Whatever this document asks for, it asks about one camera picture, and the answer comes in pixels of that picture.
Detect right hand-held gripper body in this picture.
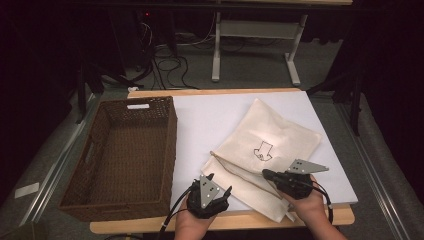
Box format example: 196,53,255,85
277,158,330,200

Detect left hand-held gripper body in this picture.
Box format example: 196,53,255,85
186,173,231,220

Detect cream mesh laundry bag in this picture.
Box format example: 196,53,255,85
200,97,324,224

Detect brown wicker basket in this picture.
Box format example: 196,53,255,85
57,95,179,223

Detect person's right hand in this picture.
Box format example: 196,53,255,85
283,175,327,229

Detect person's left hand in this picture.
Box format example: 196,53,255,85
173,199,219,240

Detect black metal stand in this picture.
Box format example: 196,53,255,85
306,64,365,137
75,61,141,125

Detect white tape strip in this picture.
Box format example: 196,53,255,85
13,182,40,200

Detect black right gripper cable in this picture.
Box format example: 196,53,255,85
309,180,334,224

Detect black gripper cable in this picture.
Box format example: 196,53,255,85
309,180,334,224
158,186,195,240

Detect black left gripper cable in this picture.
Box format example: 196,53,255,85
158,186,195,240

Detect metal floor rail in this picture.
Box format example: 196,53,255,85
18,94,102,228
333,99,412,240

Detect black floor cables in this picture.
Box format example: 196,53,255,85
146,41,201,91

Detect white metal desk frame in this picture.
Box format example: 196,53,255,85
211,11,309,87

